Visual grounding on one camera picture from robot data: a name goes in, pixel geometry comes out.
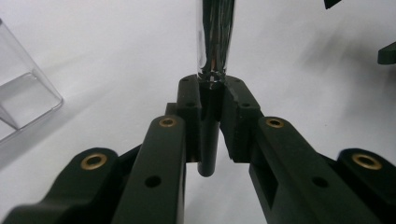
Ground clear plastic organizer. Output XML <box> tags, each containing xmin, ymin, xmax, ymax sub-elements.
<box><xmin>0</xmin><ymin>18</ymin><xmax>64</xmax><ymax>144</ymax></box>

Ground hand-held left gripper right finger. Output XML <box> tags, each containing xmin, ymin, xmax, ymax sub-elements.
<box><xmin>219</xmin><ymin>76</ymin><xmax>384</xmax><ymax>224</ymax></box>

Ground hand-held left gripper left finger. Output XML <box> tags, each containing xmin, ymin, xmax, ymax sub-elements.
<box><xmin>111</xmin><ymin>74</ymin><xmax>204</xmax><ymax>224</ymax></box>

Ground black makeup brush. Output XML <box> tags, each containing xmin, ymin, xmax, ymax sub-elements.
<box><xmin>195</xmin><ymin>0</ymin><xmax>236</xmax><ymax>178</ymax></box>

